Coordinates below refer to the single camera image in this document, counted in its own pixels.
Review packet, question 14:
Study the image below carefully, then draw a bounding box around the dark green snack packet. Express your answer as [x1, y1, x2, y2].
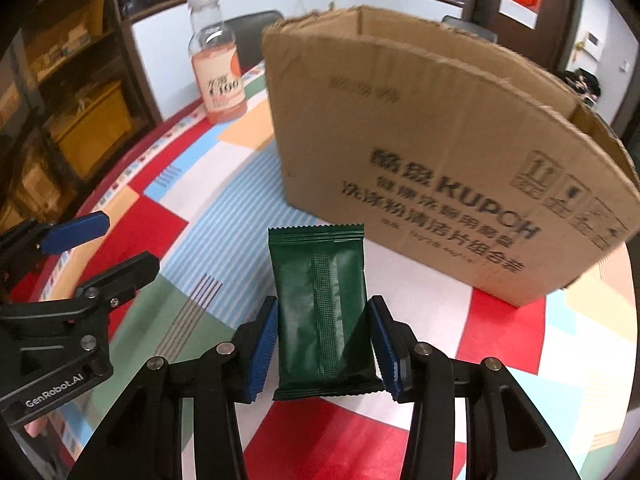
[268, 224, 384, 401]

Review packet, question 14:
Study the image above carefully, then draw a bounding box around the person left hand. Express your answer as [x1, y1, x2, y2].
[24, 416, 48, 438]

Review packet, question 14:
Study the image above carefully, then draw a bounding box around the colourful patterned tablecloth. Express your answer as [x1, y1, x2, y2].
[35, 68, 639, 479]

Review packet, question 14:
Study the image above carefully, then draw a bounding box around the brown cardboard box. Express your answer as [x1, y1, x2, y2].
[262, 6, 639, 306]

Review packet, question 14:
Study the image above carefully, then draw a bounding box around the pink juice bottle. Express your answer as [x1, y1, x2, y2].
[186, 0, 247, 125]

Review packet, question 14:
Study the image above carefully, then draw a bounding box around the white long counter cabinet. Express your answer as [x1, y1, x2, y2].
[122, 0, 463, 122]

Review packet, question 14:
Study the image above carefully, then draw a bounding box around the dark chair left side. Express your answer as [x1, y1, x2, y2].
[226, 10, 283, 74]

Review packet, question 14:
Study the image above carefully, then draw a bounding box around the dark chair at far end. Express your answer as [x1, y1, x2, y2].
[442, 15, 498, 44]

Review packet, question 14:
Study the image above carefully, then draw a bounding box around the dark wooden door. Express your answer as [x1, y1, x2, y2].
[463, 0, 582, 72]

